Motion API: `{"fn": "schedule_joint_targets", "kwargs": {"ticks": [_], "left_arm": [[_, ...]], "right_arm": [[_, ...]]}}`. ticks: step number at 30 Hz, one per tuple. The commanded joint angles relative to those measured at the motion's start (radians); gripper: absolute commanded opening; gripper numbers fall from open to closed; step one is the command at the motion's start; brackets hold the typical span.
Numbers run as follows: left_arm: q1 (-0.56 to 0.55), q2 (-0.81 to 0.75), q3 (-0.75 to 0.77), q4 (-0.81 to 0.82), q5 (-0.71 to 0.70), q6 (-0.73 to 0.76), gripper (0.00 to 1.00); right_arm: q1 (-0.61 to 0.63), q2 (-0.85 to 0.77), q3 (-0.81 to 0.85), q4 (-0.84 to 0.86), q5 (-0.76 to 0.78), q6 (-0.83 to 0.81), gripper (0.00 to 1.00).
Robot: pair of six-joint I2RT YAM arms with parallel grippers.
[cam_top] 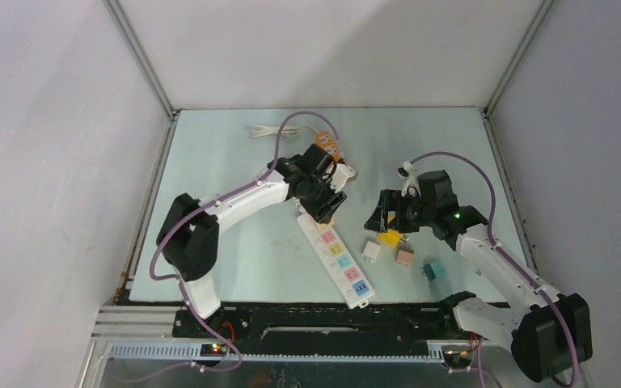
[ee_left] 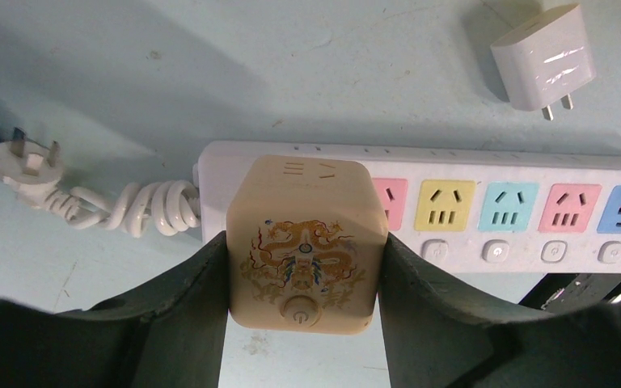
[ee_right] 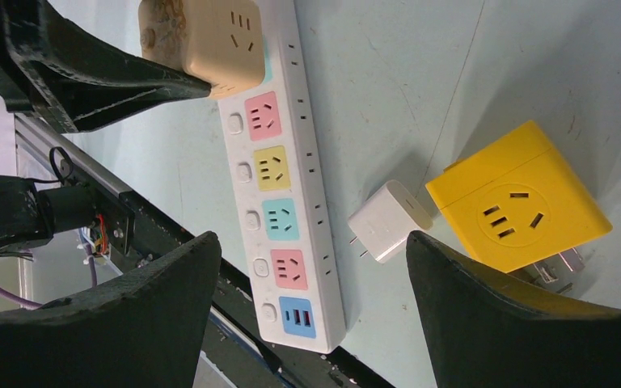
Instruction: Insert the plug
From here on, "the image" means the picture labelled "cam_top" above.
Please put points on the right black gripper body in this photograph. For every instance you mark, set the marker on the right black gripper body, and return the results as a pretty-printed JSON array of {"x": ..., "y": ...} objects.
[{"x": 408, "y": 209}]

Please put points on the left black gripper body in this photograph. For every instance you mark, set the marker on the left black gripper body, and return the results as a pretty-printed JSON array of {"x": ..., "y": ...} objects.
[{"x": 316, "y": 199}]

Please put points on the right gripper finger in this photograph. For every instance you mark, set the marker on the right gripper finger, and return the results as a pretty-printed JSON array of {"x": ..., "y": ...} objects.
[
  {"x": 391, "y": 226},
  {"x": 378, "y": 220}
]

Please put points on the yellow cube socket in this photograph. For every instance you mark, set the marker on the yellow cube socket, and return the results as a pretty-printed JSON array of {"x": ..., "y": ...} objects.
[{"x": 390, "y": 237}]

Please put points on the white multicolour power strip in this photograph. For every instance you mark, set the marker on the white multicolour power strip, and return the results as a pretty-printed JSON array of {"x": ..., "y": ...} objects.
[{"x": 340, "y": 265}]

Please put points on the beige cube socket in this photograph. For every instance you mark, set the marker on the beige cube socket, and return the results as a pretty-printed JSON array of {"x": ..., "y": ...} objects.
[{"x": 328, "y": 223}]

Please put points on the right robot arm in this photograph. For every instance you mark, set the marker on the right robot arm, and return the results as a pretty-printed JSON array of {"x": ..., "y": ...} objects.
[{"x": 546, "y": 331}]

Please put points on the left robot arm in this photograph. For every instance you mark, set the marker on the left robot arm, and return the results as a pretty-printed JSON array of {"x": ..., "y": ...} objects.
[{"x": 189, "y": 236}]

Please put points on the white plug adapter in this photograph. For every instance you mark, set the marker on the white plug adapter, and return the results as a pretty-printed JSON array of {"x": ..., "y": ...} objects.
[{"x": 370, "y": 251}]

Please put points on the pink plug adapter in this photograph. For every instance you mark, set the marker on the pink plug adapter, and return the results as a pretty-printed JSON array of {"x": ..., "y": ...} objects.
[{"x": 404, "y": 256}]

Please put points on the teal plug adapter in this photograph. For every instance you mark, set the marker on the teal plug adapter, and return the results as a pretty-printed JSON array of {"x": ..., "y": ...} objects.
[{"x": 433, "y": 270}]

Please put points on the orange power strip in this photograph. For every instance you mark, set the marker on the orange power strip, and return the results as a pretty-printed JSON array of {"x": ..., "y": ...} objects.
[{"x": 328, "y": 143}]

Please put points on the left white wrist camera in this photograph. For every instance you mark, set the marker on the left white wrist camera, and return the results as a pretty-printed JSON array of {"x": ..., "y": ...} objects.
[{"x": 342, "y": 175}]

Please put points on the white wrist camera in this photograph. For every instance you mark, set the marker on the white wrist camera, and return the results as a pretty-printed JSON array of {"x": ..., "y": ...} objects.
[
  {"x": 342, "y": 175},
  {"x": 411, "y": 186}
]

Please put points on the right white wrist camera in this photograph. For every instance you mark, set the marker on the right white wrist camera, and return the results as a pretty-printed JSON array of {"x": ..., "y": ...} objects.
[{"x": 411, "y": 186}]

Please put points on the grey cable duct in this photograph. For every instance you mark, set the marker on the grey cable duct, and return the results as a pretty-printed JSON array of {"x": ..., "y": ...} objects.
[{"x": 203, "y": 352}]

